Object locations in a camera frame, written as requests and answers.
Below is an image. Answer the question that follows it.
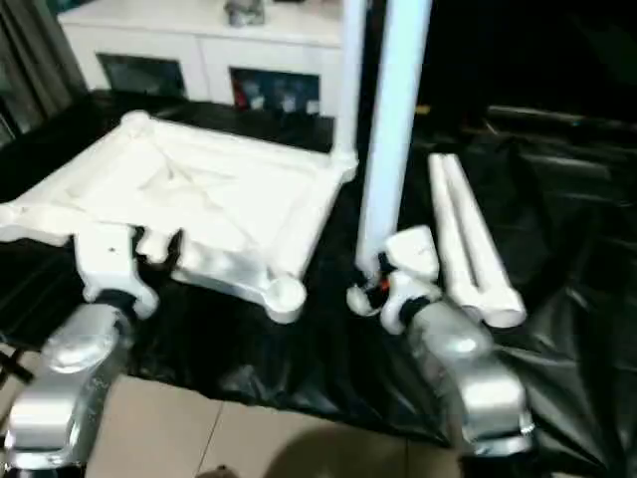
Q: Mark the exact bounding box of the white upturned plastic table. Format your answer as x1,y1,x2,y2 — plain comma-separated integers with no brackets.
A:
0,111,360,326

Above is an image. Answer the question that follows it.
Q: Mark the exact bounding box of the white plastic table leg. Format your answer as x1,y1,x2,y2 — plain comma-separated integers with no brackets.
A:
346,0,433,316
427,152,495,321
440,151,529,330
334,0,370,166

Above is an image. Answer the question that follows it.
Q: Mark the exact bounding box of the black glossy mat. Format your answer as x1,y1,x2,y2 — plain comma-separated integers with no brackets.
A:
0,87,637,478

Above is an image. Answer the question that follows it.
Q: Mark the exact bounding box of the white glass-door cabinet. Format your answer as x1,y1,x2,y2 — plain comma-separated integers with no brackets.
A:
56,0,345,110

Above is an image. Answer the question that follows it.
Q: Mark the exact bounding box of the grey curtain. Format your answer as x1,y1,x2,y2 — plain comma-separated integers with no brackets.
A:
0,0,90,146

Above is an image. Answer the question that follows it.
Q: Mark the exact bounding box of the black speaker box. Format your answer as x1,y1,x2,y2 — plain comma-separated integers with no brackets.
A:
365,0,492,125

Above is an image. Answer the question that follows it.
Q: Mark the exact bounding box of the black glossy tv stand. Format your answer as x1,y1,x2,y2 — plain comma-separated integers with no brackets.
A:
486,103,637,143

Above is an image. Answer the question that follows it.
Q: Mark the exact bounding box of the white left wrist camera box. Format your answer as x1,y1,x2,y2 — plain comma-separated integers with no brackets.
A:
73,220,161,321

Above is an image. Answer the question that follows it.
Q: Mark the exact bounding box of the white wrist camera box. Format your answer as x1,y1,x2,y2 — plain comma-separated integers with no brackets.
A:
73,220,161,321
379,224,443,334

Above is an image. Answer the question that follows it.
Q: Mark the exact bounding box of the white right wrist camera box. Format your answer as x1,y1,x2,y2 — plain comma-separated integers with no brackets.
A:
379,224,443,334

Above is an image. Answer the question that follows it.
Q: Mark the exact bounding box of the black folding table frame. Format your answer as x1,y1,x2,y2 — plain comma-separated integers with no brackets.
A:
0,346,34,387

